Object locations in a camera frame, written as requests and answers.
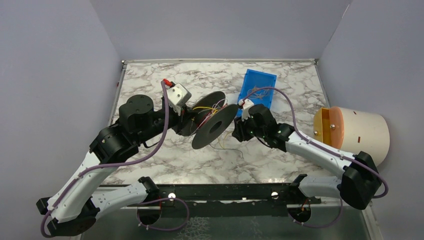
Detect grey perforated cable spool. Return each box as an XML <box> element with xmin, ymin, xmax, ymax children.
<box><xmin>184</xmin><ymin>91</ymin><xmax>239</xmax><ymax>150</ymax></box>

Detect yellow wire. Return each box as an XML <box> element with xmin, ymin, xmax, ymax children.
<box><xmin>192</xmin><ymin>105</ymin><xmax>233</xmax><ymax>150</ymax></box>

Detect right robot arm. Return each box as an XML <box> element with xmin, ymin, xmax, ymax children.
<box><xmin>232</xmin><ymin>104</ymin><xmax>386</xmax><ymax>210</ymax></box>

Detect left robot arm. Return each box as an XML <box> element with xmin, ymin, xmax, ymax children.
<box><xmin>36</xmin><ymin>93</ymin><xmax>194</xmax><ymax>238</ymax></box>

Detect blue plastic bin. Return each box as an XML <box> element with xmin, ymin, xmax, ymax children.
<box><xmin>237</xmin><ymin>69</ymin><xmax>277</xmax><ymax>109</ymax></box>

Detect yellow and cream cylinder fixture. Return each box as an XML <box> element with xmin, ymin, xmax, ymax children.
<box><xmin>313</xmin><ymin>106</ymin><xmax>390</xmax><ymax>166</ymax></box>

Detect red wire on spool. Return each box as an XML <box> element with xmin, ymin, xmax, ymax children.
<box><xmin>195</xmin><ymin>105</ymin><xmax>226</xmax><ymax>128</ymax></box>

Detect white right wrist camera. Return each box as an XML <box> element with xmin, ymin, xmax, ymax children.
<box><xmin>238</xmin><ymin>98</ymin><xmax>255</xmax><ymax>121</ymax></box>

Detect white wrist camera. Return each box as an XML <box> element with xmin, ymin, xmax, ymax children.
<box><xmin>238</xmin><ymin>98</ymin><xmax>255</xmax><ymax>121</ymax></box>
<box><xmin>162</xmin><ymin>78</ymin><xmax>192</xmax><ymax>116</ymax></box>

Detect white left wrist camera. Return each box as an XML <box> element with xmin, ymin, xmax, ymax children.
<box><xmin>162</xmin><ymin>78</ymin><xmax>192</xmax><ymax>116</ymax></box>

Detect beige wires in bin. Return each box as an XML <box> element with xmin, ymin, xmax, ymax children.
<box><xmin>247</xmin><ymin>85</ymin><xmax>274</xmax><ymax>101</ymax></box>

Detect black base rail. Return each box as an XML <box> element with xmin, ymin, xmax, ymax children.
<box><xmin>136</xmin><ymin>183</ymin><xmax>321</xmax><ymax>219</ymax></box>

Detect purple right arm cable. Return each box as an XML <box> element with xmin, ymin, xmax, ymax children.
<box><xmin>241</xmin><ymin>86</ymin><xmax>389</xmax><ymax>229</ymax></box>

